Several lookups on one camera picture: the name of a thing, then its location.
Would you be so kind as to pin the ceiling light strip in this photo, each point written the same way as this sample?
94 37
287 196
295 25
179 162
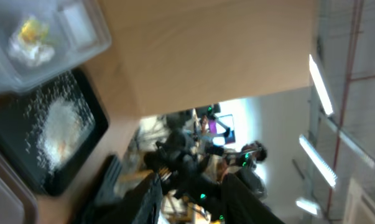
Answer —
320 86
325 170
308 206

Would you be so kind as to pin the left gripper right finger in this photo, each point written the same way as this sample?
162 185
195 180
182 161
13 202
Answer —
240 206

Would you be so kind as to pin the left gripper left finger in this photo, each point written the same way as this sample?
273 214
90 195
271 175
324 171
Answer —
140 205

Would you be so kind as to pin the black waste tray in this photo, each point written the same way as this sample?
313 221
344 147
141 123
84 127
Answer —
13 127

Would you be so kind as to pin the white tissue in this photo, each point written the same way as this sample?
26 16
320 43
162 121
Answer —
31 55

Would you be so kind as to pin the clear plastic bin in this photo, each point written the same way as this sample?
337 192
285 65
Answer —
77 32

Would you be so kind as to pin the green orange snack wrapper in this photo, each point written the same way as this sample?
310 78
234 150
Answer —
33 31

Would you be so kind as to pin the pile of rice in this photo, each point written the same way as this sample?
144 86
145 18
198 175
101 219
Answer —
61 121

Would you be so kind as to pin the person in background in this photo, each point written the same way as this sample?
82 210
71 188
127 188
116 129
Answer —
244 164

